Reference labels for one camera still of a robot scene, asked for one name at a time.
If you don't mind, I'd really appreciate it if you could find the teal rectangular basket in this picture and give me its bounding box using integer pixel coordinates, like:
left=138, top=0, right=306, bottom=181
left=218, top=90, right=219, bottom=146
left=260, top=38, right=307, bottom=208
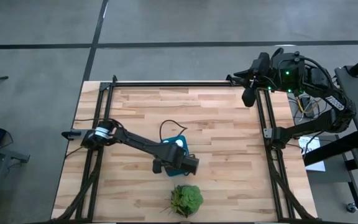
left=161, top=134, right=195, bottom=177

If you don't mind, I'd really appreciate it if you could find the green succulent in grey pot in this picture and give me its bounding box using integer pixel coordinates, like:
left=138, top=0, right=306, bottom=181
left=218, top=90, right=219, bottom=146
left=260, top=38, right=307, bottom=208
left=162, top=184, right=204, bottom=218

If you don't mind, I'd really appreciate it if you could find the black metal side stand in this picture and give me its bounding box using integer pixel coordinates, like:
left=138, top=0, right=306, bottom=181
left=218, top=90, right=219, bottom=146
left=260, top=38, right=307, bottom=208
left=0, top=141, right=30, bottom=224

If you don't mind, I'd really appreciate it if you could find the white paper sheet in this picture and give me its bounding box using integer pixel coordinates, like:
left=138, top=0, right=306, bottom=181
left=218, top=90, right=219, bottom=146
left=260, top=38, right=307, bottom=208
left=296, top=136, right=326, bottom=172

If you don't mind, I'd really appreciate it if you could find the yellow extension cable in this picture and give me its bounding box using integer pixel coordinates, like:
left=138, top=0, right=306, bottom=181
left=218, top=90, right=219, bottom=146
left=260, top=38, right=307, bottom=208
left=295, top=98, right=319, bottom=116

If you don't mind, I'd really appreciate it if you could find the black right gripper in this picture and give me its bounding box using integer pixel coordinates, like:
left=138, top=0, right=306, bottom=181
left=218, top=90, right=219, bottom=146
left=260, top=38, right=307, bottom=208
left=229, top=52, right=279, bottom=108

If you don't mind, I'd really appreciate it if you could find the black aluminium table frame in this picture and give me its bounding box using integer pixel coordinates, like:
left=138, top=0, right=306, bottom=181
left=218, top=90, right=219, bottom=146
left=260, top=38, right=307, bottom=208
left=51, top=74, right=316, bottom=224

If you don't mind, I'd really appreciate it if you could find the black equipment cart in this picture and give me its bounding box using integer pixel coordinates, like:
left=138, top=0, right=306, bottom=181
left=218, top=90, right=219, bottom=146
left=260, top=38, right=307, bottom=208
left=303, top=48, right=358, bottom=215

